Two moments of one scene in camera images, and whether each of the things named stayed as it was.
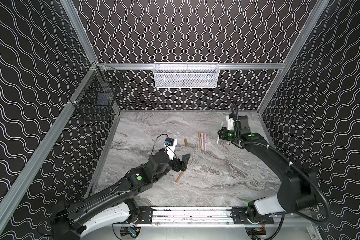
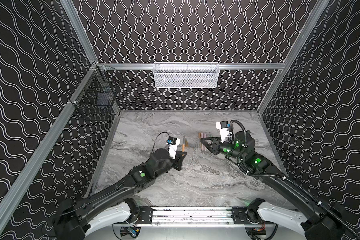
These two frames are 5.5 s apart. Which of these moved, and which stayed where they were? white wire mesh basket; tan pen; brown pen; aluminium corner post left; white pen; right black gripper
Moved: right black gripper; brown pen
Stayed: aluminium corner post left; tan pen; white pen; white wire mesh basket
